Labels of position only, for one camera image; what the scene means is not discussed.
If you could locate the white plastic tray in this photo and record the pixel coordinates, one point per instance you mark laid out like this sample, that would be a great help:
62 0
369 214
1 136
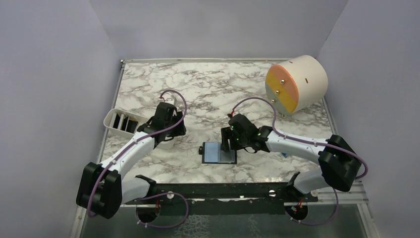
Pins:
141 120

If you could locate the black card holder blue sleeves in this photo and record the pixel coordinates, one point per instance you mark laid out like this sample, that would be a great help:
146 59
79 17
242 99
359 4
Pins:
212 153

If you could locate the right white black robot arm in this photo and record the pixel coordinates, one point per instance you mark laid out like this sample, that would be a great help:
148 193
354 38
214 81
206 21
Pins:
337 164

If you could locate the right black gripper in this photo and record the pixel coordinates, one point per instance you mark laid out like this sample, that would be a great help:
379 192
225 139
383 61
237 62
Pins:
227 133

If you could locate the stack of credit cards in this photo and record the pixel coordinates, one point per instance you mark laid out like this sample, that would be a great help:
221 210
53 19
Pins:
123 122

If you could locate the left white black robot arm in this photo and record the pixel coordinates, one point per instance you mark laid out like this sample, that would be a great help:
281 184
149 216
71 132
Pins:
101 190

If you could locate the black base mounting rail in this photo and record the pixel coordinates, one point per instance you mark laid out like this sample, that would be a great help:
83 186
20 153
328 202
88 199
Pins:
176 199

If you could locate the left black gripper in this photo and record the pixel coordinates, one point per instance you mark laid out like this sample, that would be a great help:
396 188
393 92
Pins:
181 130

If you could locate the cream cylinder drum colored face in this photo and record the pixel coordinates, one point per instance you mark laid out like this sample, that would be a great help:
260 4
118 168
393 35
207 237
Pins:
295 84

